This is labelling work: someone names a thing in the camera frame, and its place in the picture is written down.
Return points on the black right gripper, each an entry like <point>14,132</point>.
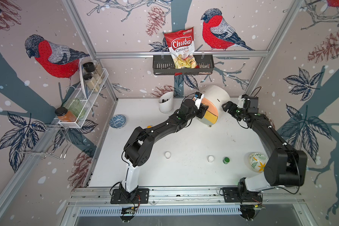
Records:
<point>233,106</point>

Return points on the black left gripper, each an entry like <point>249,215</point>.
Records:
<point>201,110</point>

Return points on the yellow drawer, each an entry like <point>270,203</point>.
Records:
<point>212,118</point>

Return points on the pink top drawer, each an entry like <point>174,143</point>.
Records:
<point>212,108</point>

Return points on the round white drawer cabinet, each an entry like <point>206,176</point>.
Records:
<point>214,97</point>

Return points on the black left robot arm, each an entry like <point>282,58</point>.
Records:
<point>139,146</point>

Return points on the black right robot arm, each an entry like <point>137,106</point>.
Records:
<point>286,166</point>

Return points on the grey bottom drawer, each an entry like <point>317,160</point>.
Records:
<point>205,121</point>

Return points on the green paint can right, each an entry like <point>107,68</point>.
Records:
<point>226,160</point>

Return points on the white utensil holder cup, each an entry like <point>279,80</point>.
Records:
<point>166,102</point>

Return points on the floral patterned plate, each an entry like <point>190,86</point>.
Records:
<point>257,162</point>

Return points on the red Chuba chips bag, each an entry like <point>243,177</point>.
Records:
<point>181,47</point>

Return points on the blue patterned bowl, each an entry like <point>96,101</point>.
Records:
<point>117,121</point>

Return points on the black lid spice jar lower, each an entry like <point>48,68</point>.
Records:
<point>91,82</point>

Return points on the black lid spice jar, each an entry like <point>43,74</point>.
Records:
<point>91,82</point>
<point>89,67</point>

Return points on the black lid spice jar upper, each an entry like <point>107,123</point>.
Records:
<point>89,67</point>

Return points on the green glass cup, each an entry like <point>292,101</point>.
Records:
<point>76,107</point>

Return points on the orange sauce jar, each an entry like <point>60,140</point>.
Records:
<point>65,115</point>

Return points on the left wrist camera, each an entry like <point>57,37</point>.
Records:
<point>198,97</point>

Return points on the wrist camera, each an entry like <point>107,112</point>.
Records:
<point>198,97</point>
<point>248,102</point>

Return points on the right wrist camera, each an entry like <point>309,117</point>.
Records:
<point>248,102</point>

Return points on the black wire wall basket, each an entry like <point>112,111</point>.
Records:
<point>164,65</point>

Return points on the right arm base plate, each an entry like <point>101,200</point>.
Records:
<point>233,195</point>

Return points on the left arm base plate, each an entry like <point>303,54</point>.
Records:
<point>138,196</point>

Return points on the white wire wall shelf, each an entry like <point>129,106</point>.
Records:
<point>85,95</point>

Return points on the metal wire hook rack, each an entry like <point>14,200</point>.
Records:
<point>54,143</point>

